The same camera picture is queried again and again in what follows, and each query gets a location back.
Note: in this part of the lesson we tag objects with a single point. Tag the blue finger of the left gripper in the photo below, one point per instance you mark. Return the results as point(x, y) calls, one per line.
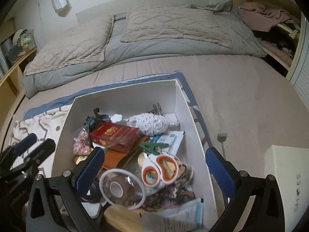
point(12, 152)
point(36, 158)

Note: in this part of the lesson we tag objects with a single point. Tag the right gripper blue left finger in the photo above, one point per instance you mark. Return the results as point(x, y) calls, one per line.
point(43, 213)

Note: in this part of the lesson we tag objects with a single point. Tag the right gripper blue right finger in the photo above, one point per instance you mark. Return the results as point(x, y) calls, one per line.
point(267, 212)

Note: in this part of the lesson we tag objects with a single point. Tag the bag of pink snacks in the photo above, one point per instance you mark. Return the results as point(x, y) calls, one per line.
point(81, 146)

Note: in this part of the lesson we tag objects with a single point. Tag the red cigarette pack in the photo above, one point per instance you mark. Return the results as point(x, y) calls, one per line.
point(116, 137)

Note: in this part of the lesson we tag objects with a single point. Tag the orange white scissors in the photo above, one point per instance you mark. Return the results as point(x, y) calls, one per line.
point(162, 168)

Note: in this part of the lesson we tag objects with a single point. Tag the white remote control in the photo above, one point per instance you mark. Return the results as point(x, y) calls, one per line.
point(93, 209)

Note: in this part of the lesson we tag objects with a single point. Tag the black round tin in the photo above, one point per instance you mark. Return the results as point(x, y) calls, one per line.
point(93, 195)

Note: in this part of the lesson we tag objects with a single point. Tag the white teal paper packet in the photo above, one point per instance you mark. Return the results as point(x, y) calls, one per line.
point(187, 217)

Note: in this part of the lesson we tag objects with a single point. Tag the cartoon bear blanket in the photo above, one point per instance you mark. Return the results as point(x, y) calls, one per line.
point(47, 120)

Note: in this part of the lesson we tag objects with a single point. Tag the white shoe box lid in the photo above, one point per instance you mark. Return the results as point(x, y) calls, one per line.
point(289, 165)

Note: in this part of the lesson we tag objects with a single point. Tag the wooden side shelf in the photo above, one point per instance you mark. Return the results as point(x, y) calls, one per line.
point(12, 89)

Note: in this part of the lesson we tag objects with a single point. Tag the clear tape roll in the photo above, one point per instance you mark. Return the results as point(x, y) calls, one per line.
point(119, 186)

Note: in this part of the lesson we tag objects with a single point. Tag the brown leather case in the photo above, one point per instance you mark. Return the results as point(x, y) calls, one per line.
point(112, 159)

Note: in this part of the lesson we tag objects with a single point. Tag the dark blue figurine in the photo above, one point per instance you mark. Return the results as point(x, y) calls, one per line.
point(97, 119)

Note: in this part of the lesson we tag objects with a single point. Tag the metal back scratcher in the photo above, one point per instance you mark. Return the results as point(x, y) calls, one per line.
point(221, 138)

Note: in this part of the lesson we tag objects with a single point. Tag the white plastic bottle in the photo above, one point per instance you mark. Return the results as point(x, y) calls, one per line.
point(116, 118)

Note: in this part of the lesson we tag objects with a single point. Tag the green hair clip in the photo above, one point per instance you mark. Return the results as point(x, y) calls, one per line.
point(153, 148)

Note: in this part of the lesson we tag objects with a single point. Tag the white cap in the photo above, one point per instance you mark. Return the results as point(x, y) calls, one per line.
point(17, 35)

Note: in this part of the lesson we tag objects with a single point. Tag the white knitted cloth ball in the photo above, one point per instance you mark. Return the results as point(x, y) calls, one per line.
point(148, 124)

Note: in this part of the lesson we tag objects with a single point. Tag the left beige quilted blanket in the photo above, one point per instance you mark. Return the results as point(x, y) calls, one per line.
point(83, 43)

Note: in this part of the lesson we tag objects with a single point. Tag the beige quilted blanket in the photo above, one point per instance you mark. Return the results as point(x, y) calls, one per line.
point(83, 43)
point(175, 22)

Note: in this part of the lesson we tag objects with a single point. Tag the white louvered door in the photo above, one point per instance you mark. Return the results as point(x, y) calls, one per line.
point(298, 72)

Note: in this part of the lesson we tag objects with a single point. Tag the white cardboard box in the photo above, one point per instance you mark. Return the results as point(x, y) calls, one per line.
point(131, 100)

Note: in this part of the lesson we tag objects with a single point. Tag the grey folded duvet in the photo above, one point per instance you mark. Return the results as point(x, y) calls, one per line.
point(243, 43)

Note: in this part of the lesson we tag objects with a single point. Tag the white headboard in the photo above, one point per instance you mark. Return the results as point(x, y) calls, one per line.
point(123, 6)

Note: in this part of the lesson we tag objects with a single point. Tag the pink clothes pile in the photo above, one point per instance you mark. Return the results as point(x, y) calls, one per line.
point(259, 17)

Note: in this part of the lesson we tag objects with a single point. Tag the right beige quilted blanket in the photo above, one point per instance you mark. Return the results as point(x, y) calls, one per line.
point(175, 22)

